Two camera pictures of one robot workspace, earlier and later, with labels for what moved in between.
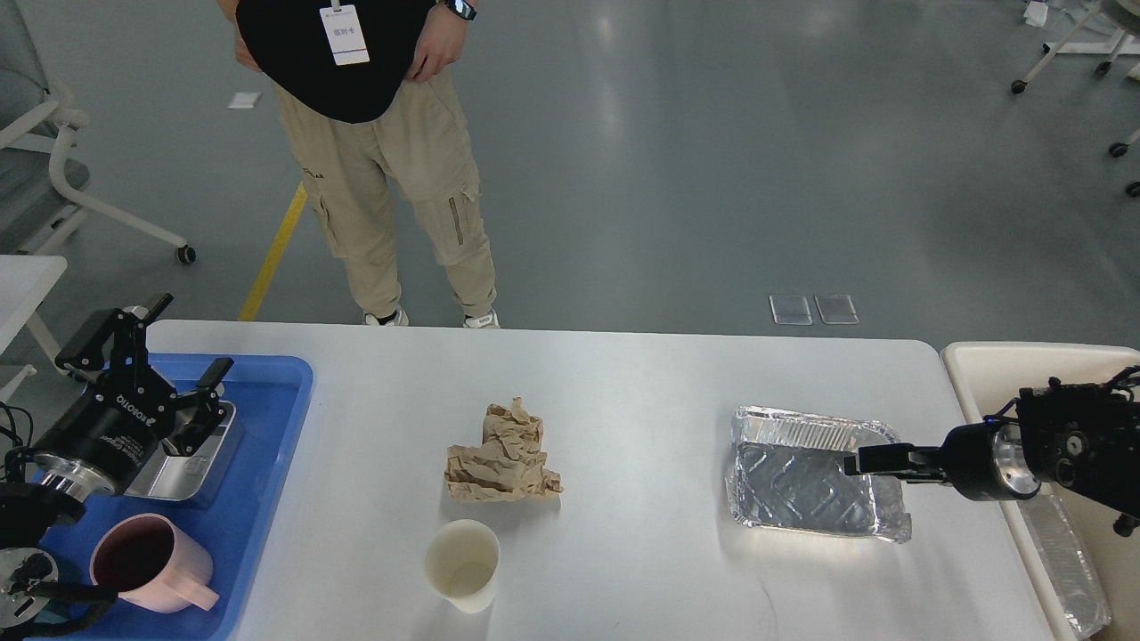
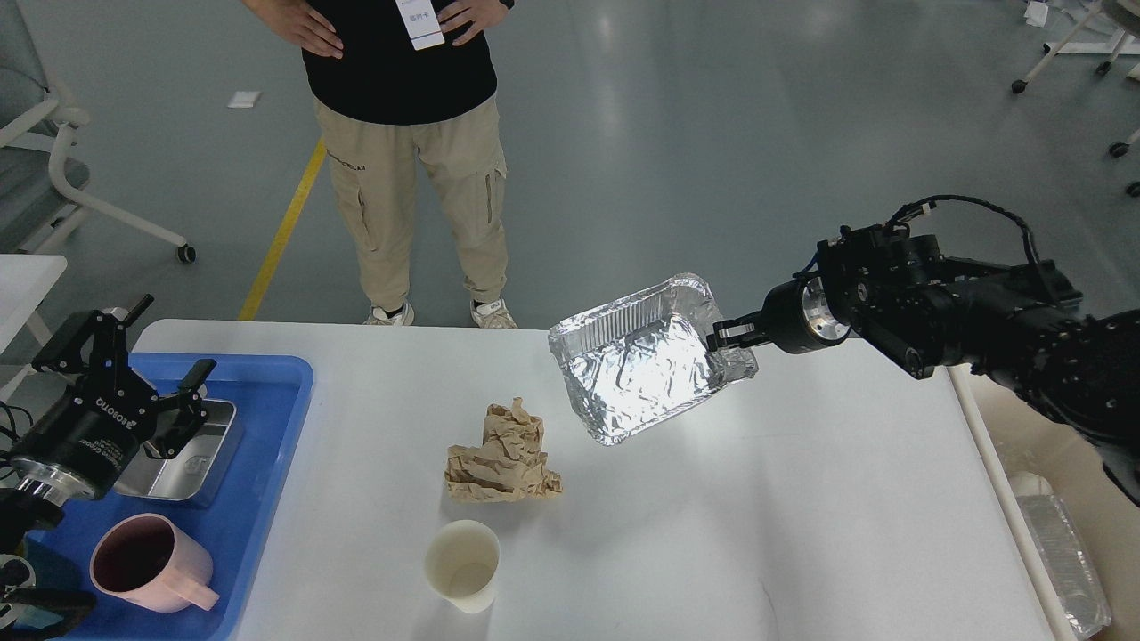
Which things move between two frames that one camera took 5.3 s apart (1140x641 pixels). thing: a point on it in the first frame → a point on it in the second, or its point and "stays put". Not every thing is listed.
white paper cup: [461, 558] stays put
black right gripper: [983, 461] → [798, 316]
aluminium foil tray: [788, 473] → [625, 363]
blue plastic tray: [271, 393] stays put
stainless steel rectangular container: [191, 478] stays put
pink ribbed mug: [152, 565] stays put
